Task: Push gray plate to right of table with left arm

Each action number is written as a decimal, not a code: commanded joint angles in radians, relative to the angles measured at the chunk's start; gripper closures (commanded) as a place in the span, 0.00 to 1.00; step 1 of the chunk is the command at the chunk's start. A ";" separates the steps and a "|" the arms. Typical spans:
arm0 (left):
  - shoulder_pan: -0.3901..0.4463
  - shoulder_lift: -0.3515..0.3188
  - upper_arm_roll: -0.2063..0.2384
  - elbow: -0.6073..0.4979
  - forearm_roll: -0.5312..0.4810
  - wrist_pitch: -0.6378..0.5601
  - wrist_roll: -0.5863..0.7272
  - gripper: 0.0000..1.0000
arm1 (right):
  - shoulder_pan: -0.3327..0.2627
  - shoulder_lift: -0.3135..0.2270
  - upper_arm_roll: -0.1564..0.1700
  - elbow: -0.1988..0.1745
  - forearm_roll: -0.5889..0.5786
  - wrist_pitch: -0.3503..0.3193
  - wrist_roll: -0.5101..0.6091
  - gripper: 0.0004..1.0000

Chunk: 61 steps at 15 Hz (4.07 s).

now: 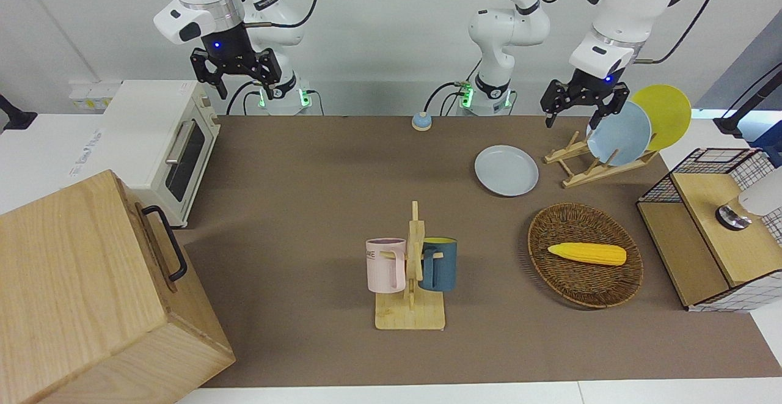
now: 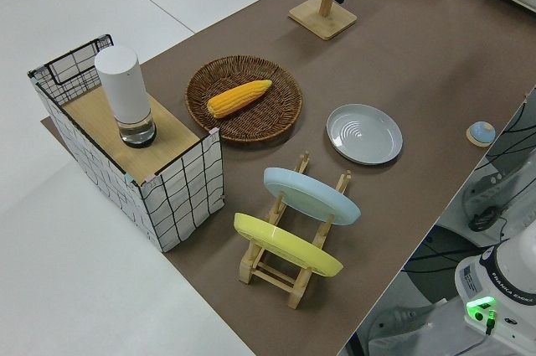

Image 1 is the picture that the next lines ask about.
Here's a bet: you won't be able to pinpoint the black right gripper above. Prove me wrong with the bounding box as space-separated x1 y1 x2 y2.
190 24 283 100

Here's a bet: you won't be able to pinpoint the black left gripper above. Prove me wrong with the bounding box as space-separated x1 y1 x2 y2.
541 69 630 130

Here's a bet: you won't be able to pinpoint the gray plate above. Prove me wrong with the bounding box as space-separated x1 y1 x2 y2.
475 145 540 197

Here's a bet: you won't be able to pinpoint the light blue plate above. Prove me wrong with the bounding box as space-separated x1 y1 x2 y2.
586 101 653 167

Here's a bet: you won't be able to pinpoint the wooden plate rack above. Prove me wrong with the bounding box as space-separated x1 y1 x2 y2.
544 130 660 189

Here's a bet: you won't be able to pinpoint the yellow plate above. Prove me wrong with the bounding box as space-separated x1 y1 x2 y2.
631 84 692 152

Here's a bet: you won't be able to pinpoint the white toaster oven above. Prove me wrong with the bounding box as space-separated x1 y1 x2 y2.
101 80 222 229

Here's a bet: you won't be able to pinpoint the white power strip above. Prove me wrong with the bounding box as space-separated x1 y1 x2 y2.
69 81 123 111

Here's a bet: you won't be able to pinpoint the yellow corn cob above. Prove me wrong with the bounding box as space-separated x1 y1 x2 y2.
547 242 627 266

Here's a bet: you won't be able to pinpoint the brown table mat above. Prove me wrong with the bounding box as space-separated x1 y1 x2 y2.
176 114 782 389

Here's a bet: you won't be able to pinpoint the brown wicker basket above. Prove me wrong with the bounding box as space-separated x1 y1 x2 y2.
527 202 644 309

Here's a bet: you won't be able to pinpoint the round metal object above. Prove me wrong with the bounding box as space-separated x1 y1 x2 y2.
716 204 752 231

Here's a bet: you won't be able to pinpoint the blue object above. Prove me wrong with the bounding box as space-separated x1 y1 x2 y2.
750 124 782 169

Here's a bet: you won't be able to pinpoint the white cylinder object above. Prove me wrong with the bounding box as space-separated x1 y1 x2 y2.
737 169 782 216

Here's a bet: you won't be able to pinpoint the dark blue mug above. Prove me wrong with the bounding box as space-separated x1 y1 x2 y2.
419 237 458 293

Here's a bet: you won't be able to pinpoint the pink mug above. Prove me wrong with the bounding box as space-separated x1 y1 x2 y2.
365 238 407 295

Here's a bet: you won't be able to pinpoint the large wooden box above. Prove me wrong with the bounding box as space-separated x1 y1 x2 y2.
0 169 236 404

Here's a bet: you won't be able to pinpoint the wooden mug rack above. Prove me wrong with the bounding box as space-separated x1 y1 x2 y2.
374 200 447 331

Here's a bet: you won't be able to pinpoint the black right base cables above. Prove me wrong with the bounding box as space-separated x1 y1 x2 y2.
225 79 265 116

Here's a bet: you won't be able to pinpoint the black base cables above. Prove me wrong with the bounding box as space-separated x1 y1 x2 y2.
423 80 474 117
225 79 265 116

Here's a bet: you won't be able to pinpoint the toaster oven door handle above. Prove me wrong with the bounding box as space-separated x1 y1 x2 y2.
165 120 197 165

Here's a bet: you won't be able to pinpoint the black camera stand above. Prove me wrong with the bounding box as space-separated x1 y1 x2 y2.
713 62 782 136

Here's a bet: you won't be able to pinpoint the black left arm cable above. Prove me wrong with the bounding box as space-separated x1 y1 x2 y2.
634 0 714 65

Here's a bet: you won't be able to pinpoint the black left base cables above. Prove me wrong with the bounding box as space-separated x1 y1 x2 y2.
423 80 474 117

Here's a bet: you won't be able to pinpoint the wire and wood shelf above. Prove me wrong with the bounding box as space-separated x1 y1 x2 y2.
635 147 782 313

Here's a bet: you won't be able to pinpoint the black box handle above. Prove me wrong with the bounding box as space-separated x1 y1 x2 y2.
142 205 188 282

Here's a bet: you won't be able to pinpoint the black clamp mount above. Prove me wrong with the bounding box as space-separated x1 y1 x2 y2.
0 94 38 131

